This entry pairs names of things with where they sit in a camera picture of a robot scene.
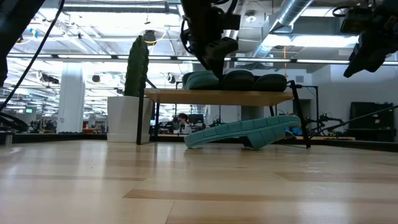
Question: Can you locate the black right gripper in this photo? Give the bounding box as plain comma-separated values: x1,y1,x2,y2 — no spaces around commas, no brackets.
343,0,398,79

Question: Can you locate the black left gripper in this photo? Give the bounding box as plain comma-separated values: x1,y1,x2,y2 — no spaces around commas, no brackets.
180,0,240,80

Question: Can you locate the teal rubber slide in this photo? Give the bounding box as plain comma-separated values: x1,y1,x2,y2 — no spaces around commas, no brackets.
183,114,302,151
182,70,221,91

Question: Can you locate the wooden shelf with black legs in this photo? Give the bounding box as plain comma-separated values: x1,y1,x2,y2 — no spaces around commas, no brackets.
136,78,312,150

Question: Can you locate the black cabinet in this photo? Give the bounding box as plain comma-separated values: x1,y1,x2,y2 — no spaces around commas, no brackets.
348,101,397,142

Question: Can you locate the yellow hanging tag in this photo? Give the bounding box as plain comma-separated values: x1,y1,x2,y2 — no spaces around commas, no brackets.
282,45,289,78

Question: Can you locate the black ceiling device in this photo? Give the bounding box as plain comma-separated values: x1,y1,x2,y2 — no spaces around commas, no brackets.
143,29,157,46

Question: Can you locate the green cactus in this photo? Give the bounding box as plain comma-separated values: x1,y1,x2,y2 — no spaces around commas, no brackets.
124,34,150,98

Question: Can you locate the white planter pot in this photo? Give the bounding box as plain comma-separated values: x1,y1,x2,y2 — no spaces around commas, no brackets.
106,95,154,144

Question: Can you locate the long ceiling light bar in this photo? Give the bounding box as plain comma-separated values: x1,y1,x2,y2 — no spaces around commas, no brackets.
6,53,398,66

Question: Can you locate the white building column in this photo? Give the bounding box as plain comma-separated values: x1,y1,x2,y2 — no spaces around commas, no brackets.
57,62,86,134

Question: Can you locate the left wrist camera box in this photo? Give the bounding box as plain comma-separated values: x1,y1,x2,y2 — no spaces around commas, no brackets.
217,5,242,32

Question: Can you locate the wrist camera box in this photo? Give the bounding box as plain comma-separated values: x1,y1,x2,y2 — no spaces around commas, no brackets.
217,5,242,32
331,4,374,35

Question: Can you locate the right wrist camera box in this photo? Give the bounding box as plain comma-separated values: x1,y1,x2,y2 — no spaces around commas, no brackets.
331,4,374,35

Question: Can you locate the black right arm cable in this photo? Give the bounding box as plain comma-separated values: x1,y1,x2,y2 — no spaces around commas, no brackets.
310,105,398,139

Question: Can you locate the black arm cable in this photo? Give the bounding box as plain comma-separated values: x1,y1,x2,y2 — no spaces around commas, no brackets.
0,0,67,114
310,105,398,139

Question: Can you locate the silver smooth ceiling duct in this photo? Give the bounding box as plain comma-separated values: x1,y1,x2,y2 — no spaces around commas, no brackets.
242,0,315,60

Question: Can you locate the black metal table frame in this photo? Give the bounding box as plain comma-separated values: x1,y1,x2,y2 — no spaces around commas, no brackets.
292,136,398,154
0,133,108,145

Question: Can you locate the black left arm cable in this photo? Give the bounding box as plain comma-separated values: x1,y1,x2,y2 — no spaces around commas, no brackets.
0,0,67,114

